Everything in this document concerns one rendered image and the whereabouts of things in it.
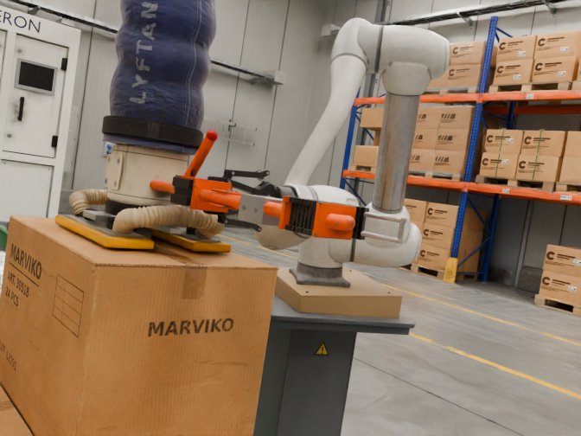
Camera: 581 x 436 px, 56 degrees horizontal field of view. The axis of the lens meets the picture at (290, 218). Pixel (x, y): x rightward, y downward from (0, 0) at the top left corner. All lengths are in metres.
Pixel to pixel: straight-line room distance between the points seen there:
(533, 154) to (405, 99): 7.13
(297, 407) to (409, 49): 1.15
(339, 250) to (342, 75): 0.58
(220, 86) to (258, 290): 11.29
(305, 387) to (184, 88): 1.05
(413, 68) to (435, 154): 7.89
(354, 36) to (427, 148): 8.02
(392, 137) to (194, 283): 0.83
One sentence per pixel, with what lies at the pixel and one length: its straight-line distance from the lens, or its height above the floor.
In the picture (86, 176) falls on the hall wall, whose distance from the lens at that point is 11.09.
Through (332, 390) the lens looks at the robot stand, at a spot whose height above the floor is 0.48.
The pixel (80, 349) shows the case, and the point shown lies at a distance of 1.04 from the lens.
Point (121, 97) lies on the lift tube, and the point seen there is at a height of 1.26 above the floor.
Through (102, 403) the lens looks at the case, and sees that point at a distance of 1.07.
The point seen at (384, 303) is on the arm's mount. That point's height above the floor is 0.80.
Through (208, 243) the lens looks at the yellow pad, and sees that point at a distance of 1.22.
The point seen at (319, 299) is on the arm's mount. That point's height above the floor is 0.79.
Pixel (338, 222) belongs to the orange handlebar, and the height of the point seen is 1.08.
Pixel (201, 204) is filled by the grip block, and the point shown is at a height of 1.06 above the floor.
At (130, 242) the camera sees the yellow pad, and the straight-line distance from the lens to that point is 1.13.
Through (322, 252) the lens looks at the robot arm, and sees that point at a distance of 1.78.
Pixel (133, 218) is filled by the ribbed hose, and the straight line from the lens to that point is 1.11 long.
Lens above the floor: 1.12
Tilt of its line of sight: 3 degrees down
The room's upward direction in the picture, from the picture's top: 9 degrees clockwise
